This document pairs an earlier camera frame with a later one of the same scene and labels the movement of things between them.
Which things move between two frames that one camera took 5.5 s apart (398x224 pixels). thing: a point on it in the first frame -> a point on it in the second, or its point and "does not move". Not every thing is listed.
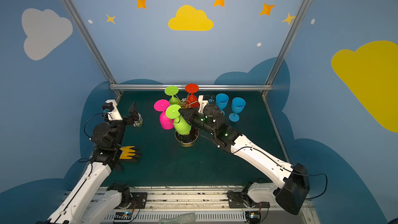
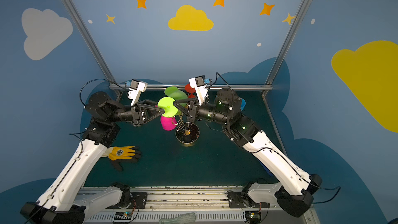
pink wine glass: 161,106 does not move
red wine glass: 192,101 does not move
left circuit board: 123,215 does not move
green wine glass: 181,126 -> 167,103
